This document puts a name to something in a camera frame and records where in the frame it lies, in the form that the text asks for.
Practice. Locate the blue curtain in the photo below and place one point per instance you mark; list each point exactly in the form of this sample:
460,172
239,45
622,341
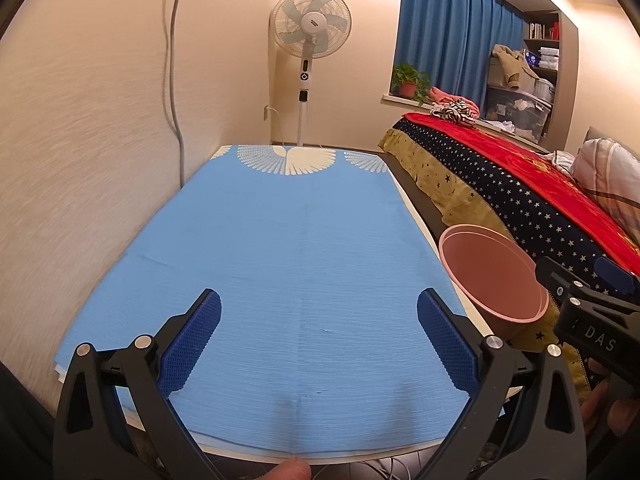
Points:
450,30

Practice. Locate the black white striped cloth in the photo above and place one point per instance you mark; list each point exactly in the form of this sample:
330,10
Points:
460,112

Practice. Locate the tan jacket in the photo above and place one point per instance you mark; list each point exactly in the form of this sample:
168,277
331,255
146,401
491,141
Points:
507,65

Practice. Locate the blue patterned table cloth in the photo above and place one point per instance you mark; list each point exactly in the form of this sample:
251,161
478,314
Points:
300,285

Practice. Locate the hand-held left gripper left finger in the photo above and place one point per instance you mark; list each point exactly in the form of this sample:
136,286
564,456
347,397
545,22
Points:
192,342

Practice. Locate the plaid pillow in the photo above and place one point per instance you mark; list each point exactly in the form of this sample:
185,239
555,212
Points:
605,170

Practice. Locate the wooden bookshelf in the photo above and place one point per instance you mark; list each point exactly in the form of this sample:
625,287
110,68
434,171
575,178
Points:
542,42

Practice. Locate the person's left hand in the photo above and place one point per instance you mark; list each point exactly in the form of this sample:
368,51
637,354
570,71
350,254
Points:
287,470

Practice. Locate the clear plastic storage box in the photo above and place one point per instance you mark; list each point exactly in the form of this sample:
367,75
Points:
520,110

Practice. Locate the white window sill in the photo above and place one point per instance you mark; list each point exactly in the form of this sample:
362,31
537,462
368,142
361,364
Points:
390,99

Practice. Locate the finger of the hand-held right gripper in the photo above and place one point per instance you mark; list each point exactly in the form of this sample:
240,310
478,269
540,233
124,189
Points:
557,277
615,272

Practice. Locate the person's right hand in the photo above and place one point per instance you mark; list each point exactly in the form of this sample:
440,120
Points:
617,410

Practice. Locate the stack of white boxes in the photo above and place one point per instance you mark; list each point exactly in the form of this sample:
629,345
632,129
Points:
545,57

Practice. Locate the red floral blanket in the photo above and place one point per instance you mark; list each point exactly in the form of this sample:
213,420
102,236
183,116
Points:
490,147

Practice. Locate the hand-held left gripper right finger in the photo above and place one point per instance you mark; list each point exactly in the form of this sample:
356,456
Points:
447,342

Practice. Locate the pink plastic bin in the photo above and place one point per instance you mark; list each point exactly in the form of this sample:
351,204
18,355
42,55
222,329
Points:
490,270

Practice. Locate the pink cloth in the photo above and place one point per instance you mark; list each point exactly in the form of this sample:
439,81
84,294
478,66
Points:
440,95

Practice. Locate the grey striped cloth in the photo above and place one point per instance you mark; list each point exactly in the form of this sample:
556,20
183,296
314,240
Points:
560,161

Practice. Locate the grey lidded storage box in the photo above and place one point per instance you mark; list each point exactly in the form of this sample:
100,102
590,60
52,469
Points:
544,89

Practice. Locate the white standing fan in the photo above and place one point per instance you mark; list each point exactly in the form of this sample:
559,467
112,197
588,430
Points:
312,22

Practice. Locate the row of books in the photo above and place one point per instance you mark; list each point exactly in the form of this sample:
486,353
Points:
540,31

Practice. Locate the green potted plant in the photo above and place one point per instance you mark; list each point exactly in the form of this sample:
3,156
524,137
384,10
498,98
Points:
407,80

